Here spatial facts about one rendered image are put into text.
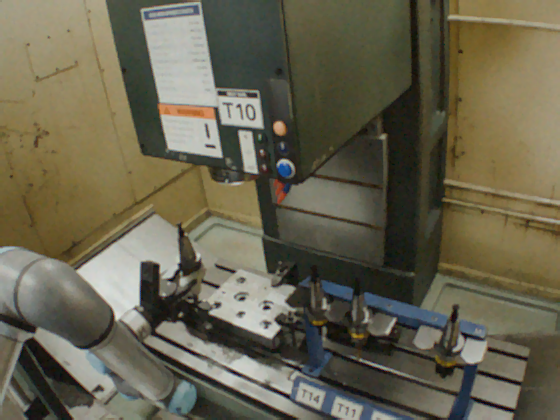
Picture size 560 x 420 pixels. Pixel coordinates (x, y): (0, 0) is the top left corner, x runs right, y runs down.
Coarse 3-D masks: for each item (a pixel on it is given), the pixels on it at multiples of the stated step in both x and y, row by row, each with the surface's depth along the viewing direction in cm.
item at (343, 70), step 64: (128, 0) 84; (192, 0) 77; (256, 0) 70; (320, 0) 78; (384, 0) 102; (128, 64) 94; (256, 64) 77; (320, 64) 82; (384, 64) 109; (256, 128) 84; (320, 128) 87
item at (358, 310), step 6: (354, 294) 101; (360, 294) 101; (354, 300) 102; (360, 300) 101; (354, 306) 102; (360, 306) 102; (366, 306) 103; (354, 312) 103; (360, 312) 103; (366, 312) 103; (354, 318) 104; (360, 318) 103
